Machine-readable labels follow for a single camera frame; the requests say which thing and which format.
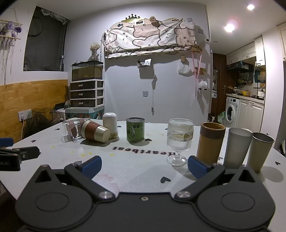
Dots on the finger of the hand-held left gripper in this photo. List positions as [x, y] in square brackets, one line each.
[5, 142]
[26, 153]

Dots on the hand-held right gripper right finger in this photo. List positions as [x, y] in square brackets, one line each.
[196, 166]

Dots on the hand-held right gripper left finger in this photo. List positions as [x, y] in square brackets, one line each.
[92, 166]

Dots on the tan bamboo cup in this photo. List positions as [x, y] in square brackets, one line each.
[211, 142]

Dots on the brown and cream cup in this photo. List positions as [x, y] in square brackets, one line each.
[96, 131]

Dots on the clear glass cup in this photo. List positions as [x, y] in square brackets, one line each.
[70, 131]

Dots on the frosted grey cup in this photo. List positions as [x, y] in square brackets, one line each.
[238, 147]

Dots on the white cup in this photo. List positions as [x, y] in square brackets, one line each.
[110, 122]

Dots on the grey metal cup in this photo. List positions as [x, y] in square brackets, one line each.
[260, 151]

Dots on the black net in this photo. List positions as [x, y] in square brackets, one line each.
[38, 122]

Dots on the ribbed stemmed glass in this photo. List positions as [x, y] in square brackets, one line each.
[179, 136]

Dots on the green and white bag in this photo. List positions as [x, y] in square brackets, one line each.
[221, 117]

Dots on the green tin can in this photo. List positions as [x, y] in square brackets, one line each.
[135, 130]

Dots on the white washing machine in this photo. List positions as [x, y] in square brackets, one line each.
[232, 111]

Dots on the white plastic drawer unit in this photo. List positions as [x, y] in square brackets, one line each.
[86, 93]

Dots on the white lower kitchen cabinets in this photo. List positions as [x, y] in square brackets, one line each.
[251, 113]

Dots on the white kitchen cabinets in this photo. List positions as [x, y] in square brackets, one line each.
[251, 113]
[245, 52]

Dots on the brown wooden door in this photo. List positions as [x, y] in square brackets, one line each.
[219, 89]

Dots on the white plush sheep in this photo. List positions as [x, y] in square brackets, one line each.
[202, 85]

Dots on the glass fish tank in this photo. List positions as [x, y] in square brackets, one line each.
[87, 71]

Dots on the white plastic bag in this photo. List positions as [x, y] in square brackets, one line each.
[185, 69]

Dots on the dark window curtain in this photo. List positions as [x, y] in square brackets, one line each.
[44, 44]

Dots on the black range hood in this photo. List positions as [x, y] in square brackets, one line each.
[240, 65]

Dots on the purple plush toy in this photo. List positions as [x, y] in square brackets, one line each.
[8, 30]

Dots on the dried flower bouquet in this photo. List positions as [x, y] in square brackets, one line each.
[95, 50]

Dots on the white upper kitchen cabinets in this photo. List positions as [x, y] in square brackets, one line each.
[245, 52]

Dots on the printed cartoon cloth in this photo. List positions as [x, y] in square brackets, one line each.
[152, 36]

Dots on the round ceiling light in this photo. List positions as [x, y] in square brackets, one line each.
[229, 27]
[250, 7]

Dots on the gold crown decoration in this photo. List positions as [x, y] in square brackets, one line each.
[130, 19]

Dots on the white wall outlets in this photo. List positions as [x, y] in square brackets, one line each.
[25, 115]

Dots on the macrame wall hanging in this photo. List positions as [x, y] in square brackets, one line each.
[6, 55]

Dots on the white wall hook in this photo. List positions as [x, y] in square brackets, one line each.
[145, 94]

